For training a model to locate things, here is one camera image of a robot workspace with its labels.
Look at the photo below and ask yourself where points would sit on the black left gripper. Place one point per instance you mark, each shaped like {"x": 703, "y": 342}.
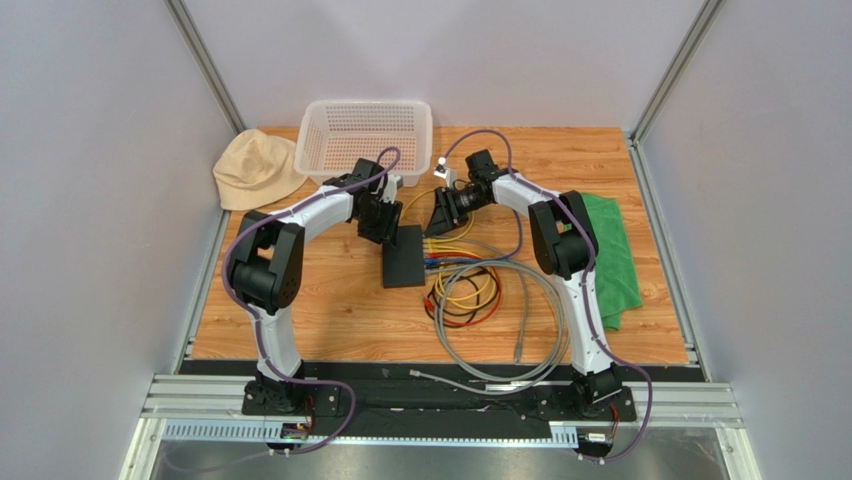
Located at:
{"x": 388, "y": 231}

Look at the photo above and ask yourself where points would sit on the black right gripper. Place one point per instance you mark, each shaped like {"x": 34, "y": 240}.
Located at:
{"x": 443, "y": 209}

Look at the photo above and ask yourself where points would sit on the black network switch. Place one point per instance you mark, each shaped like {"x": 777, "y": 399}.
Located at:
{"x": 403, "y": 260}

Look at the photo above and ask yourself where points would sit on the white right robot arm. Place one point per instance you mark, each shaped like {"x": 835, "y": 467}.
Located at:
{"x": 565, "y": 248}

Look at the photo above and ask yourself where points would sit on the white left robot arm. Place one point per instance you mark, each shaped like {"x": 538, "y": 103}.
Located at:
{"x": 263, "y": 271}

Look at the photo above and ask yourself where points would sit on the white perforated plastic basket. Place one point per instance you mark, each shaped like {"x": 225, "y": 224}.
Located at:
{"x": 334, "y": 134}

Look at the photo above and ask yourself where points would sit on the cream bucket hat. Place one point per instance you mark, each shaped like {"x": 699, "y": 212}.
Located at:
{"x": 256, "y": 169}

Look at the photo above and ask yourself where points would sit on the green cloth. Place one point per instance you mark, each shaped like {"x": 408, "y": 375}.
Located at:
{"x": 617, "y": 285}

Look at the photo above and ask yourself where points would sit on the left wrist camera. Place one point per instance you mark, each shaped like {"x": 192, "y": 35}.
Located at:
{"x": 390, "y": 188}

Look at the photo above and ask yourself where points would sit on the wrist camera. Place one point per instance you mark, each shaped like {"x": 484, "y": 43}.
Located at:
{"x": 390, "y": 188}
{"x": 446, "y": 173}

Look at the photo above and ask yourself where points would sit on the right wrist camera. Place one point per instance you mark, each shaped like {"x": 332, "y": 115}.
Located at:
{"x": 446, "y": 173}

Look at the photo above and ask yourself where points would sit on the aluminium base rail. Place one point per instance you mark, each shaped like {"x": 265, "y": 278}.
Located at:
{"x": 422, "y": 412}

